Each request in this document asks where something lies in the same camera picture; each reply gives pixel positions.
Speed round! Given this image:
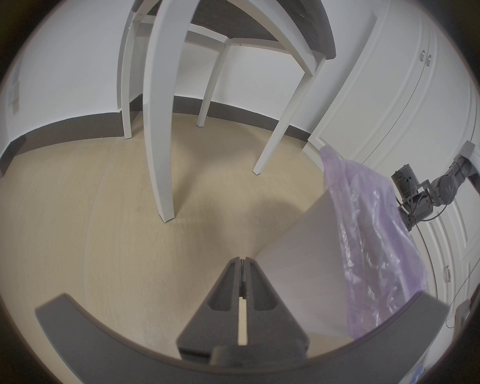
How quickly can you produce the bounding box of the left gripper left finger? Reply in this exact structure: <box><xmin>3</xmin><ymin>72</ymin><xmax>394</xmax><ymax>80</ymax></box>
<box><xmin>176</xmin><ymin>257</ymin><xmax>242</xmax><ymax>359</ymax></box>

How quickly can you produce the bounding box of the white wardrobe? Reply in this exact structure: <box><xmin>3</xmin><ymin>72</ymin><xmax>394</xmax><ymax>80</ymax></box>
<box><xmin>304</xmin><ymin>0</ymin><xmax>480</xmax><ymax>319</ymax></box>

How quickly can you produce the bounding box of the white wall socket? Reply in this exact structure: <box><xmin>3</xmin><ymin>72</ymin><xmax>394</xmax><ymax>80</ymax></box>
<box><xmin>8</xmin><ymin>80</ymin><xmax>20</xmax><ymax>111</ymax></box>

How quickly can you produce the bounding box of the white chair with grey seat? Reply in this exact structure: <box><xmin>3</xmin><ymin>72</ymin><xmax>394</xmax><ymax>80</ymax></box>
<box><xmin>119</xmin><ymin>0</ymin><xmax>337</xmax><ymax>224</ymax></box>

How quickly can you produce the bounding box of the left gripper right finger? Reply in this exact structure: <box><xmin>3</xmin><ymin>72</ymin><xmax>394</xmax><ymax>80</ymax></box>
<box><xmin>244</xmin><ymin>257</ymin><xmax>311</xmax><ymax>359</ymax></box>

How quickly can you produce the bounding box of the white trash bin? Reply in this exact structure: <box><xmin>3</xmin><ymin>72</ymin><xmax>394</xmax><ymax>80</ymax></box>
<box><xmin>255</xmin><ymin>187</ymin><xmax>421</xmax><ymax>338</ymax></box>

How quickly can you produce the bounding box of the purple plastic bag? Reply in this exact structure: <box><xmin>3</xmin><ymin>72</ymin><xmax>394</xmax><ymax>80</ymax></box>
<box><xmin>320</xmin><ymin>145</ymin><xmax>429</xmax><ymax>341</ymax></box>

